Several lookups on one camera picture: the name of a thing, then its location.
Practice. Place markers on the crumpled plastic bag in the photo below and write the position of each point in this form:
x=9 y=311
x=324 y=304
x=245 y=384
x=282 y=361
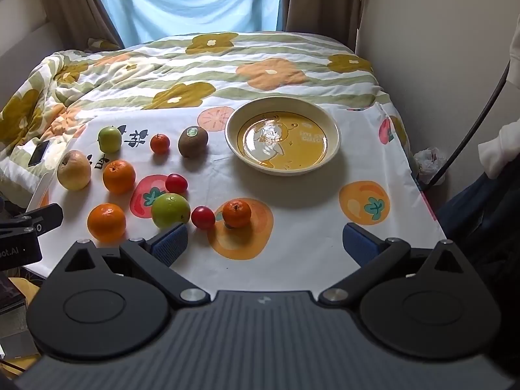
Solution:
x=430 y=164

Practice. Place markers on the white sweater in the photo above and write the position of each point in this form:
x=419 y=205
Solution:
x=501 y=146

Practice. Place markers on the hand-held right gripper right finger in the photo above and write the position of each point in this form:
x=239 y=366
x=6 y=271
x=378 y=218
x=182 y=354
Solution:
x=359 y=245

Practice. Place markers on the brown curtain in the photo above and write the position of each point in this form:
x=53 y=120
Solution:
x=325 y=4
x=73 y=0

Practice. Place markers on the grey box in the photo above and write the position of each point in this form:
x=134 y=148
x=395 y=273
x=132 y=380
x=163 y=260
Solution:
x=16 y=329

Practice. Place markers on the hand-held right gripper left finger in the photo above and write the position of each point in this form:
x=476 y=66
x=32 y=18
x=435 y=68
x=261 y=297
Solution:
x=170 y=245

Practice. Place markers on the brown kiwi with sticker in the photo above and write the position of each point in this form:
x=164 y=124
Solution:
x=193 y=144

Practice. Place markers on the grey headboard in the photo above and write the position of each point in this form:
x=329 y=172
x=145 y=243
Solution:
x=24 y=53

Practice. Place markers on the black smartphone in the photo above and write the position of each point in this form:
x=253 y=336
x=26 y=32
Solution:
x=38 y=153

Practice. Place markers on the orange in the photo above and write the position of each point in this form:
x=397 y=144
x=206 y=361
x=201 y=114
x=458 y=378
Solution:
x=106 y=222
x=119 y=177

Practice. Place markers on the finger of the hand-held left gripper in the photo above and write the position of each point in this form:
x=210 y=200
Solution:
x=42 y=216

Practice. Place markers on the yellowish wrinkled apple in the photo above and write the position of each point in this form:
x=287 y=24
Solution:
x=74 y=170

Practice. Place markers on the red cherry tomato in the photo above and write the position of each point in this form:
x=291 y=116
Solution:
x=202 y=217
x=176 y=183

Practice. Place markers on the small tangerine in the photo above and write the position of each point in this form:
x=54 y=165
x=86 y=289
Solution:
x=159 y=144

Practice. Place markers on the dark pants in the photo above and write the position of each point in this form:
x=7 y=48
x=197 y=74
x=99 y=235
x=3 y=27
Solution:
x=487 y=219

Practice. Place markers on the small green apple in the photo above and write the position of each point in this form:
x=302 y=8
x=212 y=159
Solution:
x=109 y=139

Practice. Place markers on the light blue curtain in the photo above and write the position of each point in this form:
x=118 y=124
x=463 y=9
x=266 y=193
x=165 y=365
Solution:
x=191 y=0

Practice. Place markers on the white fruit print cloth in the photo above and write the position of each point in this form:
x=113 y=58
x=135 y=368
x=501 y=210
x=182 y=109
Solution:
x=292 y=211

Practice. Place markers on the tangerine with green stem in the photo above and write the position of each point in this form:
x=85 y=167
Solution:
x=237 y=214

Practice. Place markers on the green lime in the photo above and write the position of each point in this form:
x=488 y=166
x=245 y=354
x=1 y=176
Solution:
x=171 y=210

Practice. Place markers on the floral blanket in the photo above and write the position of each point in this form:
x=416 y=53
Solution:
x=162 y=69

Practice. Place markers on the white flat panel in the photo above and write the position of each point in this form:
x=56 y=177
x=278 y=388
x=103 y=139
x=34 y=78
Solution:
x=40 y=193

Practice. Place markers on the cream and yellow bowl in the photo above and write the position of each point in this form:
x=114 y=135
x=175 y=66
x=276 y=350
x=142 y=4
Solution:
x=283 y=146

